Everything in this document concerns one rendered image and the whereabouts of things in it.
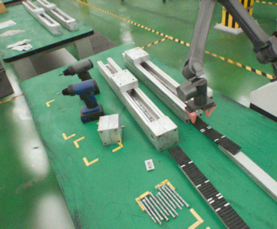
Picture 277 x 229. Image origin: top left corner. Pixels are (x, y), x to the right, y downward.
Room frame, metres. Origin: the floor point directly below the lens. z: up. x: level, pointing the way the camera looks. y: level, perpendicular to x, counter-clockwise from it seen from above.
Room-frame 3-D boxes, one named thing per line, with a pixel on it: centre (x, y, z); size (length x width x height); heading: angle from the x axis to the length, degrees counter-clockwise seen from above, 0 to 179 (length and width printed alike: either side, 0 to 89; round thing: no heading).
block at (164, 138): (0.77, -0.09, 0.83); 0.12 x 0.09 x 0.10; 108
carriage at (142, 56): (1.48, -0.04, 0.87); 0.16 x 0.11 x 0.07; 18
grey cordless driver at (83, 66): (1.27, 0.32, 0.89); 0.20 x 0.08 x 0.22; 114
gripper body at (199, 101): (0.82, -0.26, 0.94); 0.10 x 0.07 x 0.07; 109
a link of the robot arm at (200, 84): (0.81, -0.25, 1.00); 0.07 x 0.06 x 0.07; 115
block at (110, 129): (0.85, 0.14, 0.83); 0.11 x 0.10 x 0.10; 87
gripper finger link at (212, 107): (0.83, -0.28, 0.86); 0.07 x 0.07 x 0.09; 19
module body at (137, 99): (1.19, 0.06, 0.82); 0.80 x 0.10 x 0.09; 18
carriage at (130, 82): (1.19, 0.06, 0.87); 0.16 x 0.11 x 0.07; 18
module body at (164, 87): (1.24, -0.12, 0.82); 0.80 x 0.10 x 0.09; 18
